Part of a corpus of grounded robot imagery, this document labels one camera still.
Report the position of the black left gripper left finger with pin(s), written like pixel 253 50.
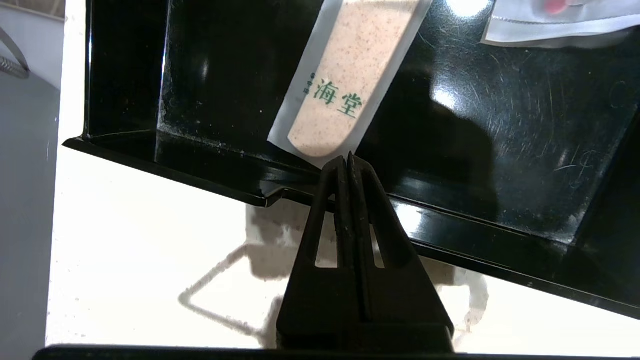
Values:
pixel 310 310

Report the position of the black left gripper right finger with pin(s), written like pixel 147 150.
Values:
pixel 405 310

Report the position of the black plastic tray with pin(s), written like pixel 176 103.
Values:
pixel 475 150

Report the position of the comb packet with green print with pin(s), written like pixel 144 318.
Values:
pixel 350 65

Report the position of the flat white plastic packet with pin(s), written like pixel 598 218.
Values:
pixel 550 30

